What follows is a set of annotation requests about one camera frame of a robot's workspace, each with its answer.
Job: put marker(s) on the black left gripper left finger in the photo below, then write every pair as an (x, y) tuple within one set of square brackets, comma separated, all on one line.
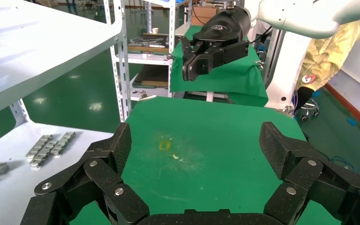
[(105, 174)]

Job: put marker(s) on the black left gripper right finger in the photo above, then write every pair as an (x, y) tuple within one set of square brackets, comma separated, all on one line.
[(307, 174)]

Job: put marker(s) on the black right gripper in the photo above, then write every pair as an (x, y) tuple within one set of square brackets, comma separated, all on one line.
[(226, 24)]

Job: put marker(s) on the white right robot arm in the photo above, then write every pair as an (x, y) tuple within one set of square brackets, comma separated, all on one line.
[(307, 18)]

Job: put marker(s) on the grey metal parts pile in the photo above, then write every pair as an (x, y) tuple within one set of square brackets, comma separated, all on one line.
[(150, 41)]

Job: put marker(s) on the green table cloth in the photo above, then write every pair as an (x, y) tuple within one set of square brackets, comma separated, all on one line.
[(214, 139), (229, 80)]

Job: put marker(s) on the white background storage rack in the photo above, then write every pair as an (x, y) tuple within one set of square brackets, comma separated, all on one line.
[(170, 37)]

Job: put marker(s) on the brown cardboard box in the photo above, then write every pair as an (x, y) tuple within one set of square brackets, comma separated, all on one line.
[(203, 15)]

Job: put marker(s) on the silver binder clip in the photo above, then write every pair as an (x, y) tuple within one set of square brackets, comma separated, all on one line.
[(146, 97), (259, 64)]

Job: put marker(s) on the white paper cup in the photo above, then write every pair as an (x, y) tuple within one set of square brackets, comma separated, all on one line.
[(155, 30)]

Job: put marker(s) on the wooden board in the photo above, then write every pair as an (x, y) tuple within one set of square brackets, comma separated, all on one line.
[(147, 49)]

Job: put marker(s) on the wheeled stool base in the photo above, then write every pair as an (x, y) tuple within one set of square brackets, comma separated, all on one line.
[(310, 110)]

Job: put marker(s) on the small blue floor object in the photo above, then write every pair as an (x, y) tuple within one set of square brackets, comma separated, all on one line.
[(352, 121)]

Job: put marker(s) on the white lower shelf board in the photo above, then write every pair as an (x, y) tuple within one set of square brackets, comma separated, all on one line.
[(27, 186)]

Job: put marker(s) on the white robot torso column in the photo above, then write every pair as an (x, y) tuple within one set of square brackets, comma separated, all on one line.
[(287, 71)]

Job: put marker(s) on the white perforated shelf brace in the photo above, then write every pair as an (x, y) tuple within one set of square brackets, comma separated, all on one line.
[(20, 111)]

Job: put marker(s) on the person in yellow coat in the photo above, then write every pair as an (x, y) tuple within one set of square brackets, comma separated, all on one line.
[(329, 52)]

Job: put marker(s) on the toothed metal rail piece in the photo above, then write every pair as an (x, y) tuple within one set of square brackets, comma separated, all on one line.
[(39, 146), (44, 154), (63, 143)]

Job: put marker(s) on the white perforated shelf post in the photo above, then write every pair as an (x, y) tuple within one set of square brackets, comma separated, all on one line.
[(124, 77)]

